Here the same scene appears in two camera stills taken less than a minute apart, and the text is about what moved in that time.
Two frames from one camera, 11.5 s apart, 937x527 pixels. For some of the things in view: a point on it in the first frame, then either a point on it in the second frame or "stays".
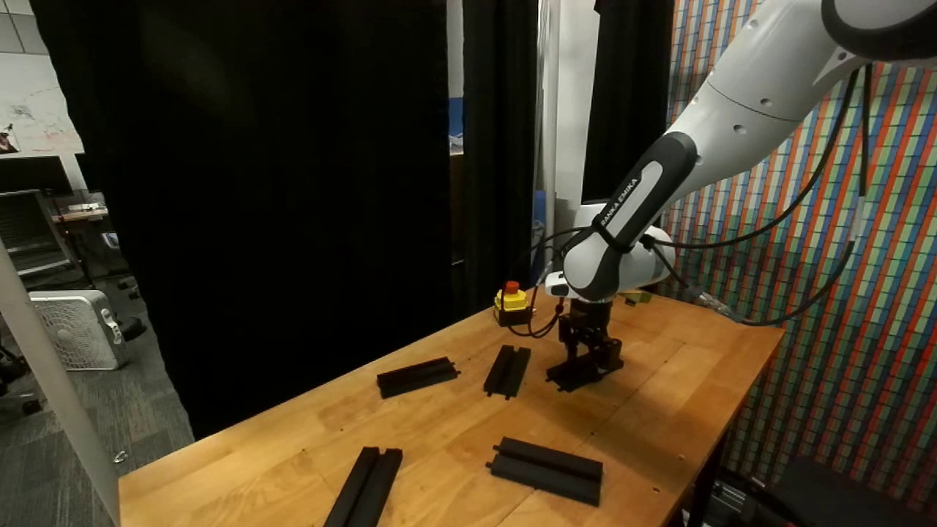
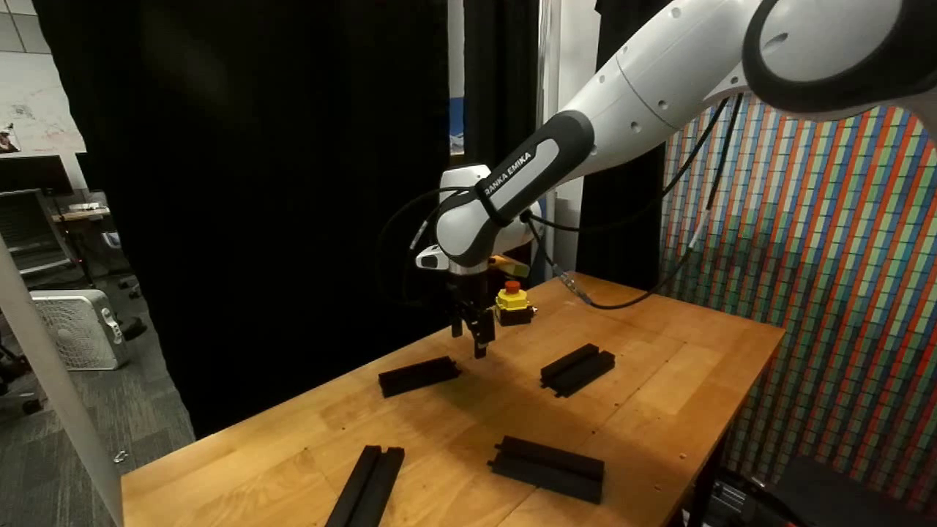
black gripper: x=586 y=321 → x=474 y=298
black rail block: x=586 y=366 stays
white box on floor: x=81 y=327 stays
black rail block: x=414 y=377 stays
